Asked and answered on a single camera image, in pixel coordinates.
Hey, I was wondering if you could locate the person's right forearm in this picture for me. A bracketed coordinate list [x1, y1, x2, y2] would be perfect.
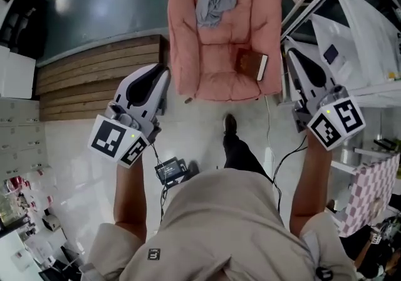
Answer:
[288, 135, 333, 238]

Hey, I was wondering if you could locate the black screen device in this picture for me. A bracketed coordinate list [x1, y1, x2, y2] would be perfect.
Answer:
[154, 156, 189, 187]

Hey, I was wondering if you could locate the white cable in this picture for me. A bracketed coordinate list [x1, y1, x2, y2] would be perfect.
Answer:
[264, 95, 276, 149]

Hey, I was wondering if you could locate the gray drawer cabinet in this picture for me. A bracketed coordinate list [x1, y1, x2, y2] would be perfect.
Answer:
[0, 97, 53, 180]

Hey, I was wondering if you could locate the small white black device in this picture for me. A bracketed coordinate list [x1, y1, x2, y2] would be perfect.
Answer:
[42, 214, 61, 232]

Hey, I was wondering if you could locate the black fabric heap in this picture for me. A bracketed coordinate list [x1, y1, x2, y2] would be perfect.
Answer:
[0, 0, 48, 58]

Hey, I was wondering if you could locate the pile of red white packets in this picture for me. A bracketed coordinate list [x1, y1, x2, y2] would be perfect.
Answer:
[6, 176, 54, 211]

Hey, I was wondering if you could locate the pink cushioned armchair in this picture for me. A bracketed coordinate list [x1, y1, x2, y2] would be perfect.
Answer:
[165, 0, 284, 104]

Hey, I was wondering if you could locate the white metal shelf rack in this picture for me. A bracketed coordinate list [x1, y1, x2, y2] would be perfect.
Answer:
[280, 0, 401, 108]

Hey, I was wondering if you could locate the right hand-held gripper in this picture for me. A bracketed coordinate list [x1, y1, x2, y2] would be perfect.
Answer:
[284, 46, 367, 151]

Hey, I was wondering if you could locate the black cable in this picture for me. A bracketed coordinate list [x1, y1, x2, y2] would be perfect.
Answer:
[272, 135, 310, 211]
[150, 143, 170, 224]

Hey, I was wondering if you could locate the small black pad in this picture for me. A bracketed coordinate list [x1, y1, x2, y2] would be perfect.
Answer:
[323, 43, 340, 66]

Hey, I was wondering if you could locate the brown wooden plank platform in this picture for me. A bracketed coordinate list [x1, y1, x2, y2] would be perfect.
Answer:
[34, 34, 172, 122]

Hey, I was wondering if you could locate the person's dark shoe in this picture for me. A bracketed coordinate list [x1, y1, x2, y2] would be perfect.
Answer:
[222, 113, 238, 136]
[187, 160, 201, 177]

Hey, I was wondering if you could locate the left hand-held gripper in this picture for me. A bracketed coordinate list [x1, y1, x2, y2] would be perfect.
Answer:
[87, 63, 172, 168]

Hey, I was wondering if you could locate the brown hardcover book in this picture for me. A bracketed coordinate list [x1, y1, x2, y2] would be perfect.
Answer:
[234, 47, 269, 82]

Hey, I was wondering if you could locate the person's black trouser leg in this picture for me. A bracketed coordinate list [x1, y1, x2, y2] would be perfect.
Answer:
[222, 134, 272, 180]

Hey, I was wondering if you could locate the person's left forearm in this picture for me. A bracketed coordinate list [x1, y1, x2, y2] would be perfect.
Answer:
[113, 157, 148, 243]

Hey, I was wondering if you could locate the person's beige shirt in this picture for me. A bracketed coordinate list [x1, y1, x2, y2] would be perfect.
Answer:
[86, 168, 358, 281]

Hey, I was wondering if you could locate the white box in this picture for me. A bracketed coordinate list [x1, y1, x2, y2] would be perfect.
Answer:
[0, 46, 37, 99]

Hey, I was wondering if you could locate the pink checkered cloth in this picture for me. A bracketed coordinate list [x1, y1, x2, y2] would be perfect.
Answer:
[340, 152, 401, 238]

